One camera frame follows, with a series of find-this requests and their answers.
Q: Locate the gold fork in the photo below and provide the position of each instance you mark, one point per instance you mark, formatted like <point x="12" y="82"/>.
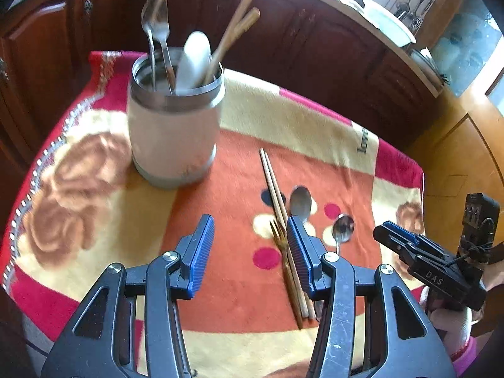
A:
<point x="291" y="287"/>

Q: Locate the white plastic basin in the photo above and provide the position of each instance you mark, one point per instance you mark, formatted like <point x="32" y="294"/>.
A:
<point x="388" y="19"/>

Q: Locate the silver steel fork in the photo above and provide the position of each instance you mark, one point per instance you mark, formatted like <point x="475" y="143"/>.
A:
<point x="162" y="27"/>

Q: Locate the floral printed blanket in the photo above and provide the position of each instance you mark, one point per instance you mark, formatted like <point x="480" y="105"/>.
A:
<point x="228" y="173"/>

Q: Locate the small steel spoon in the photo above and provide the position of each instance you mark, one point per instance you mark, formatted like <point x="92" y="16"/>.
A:
<point x="343" y="226"/>

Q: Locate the brown wooden kitchen cabinets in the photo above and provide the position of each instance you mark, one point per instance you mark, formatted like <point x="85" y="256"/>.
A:
<point x="295" y="47"/>

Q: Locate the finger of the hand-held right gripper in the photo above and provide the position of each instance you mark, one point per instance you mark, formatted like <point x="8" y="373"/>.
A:
<point x="390" y="240"/>
<point x="405" y="233"/>

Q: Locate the white ceramic spoon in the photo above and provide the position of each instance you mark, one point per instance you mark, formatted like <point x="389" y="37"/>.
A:
<point x="193" y="59"/>

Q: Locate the metal bowl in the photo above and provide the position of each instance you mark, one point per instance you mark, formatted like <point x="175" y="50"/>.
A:
<point x="427" y="65"/>

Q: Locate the yellow wooden door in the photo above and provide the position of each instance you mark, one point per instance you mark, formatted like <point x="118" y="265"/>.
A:
<point x="453" y="157"/>

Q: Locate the blue frosted glass panel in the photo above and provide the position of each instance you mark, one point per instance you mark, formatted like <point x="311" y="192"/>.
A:
<point x="464" y="47"/>

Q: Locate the row of hanging kitchen tools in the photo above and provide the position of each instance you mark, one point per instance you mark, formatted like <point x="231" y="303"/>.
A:
<point x="409" y="0"/>

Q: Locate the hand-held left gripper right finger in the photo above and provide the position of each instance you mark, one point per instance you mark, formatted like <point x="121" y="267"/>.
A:
<point x="299" y="248"/>

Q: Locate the stone kitchen countertop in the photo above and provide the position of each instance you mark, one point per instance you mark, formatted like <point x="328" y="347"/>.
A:
<point x="354" y="19"/>

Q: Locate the white steel utensil canister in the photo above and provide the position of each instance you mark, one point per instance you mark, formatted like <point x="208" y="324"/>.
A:
<point x="173" y="138"/>

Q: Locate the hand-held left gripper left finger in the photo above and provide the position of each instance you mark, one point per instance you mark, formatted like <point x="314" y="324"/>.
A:
<point x="201" y="252"/>

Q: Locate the person's right hand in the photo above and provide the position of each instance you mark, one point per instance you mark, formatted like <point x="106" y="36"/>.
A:
<point x="453" y="330"/>

